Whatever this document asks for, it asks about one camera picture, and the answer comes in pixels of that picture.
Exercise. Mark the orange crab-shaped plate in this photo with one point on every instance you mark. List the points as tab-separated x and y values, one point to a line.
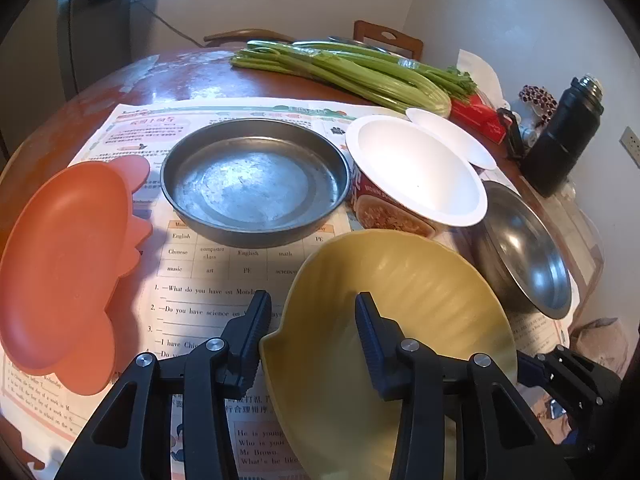
65	260

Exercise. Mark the leafy wrapped celery bunch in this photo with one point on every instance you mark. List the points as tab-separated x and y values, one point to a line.
450	77

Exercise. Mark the red tissue box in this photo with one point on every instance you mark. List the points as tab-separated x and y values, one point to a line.
480	120

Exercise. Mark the round metal plate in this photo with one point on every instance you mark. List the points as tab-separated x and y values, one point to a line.
250	185

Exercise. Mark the small white bottle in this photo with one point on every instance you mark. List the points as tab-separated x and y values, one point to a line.
529	135

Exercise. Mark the beige cloth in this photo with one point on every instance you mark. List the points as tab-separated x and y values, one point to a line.
600	345

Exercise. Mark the white paper noodle bowl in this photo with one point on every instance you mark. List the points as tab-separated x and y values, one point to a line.
415	170
465	142

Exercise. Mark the stainless steel bowl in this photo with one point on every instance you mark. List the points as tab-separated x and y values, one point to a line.
530	255

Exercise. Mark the wall outlet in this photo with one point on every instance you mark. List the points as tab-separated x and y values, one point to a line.
631	146

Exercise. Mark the dark white-dotted bundle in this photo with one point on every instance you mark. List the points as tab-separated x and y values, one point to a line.
537	102

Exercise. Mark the printed newspaper sheet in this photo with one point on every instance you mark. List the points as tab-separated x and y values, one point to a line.
200	300

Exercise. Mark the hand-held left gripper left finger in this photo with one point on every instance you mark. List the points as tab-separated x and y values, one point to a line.
250	360

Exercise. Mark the yellow plastic bowl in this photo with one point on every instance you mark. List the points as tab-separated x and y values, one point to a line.
340	300

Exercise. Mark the curved wooden armchair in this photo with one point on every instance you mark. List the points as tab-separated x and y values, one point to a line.
235	35

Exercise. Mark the black thermos bottle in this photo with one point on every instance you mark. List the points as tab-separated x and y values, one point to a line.
565	135

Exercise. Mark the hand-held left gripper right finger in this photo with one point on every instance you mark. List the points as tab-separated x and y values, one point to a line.
375	360

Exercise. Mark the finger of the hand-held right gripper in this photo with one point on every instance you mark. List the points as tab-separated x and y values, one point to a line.
531	370

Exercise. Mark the thick celery bunch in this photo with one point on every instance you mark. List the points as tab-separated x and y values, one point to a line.
380	85

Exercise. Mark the grey refrigerator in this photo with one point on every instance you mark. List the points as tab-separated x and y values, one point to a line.
95	35

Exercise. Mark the white tissue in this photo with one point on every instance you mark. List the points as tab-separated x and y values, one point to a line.
480	75

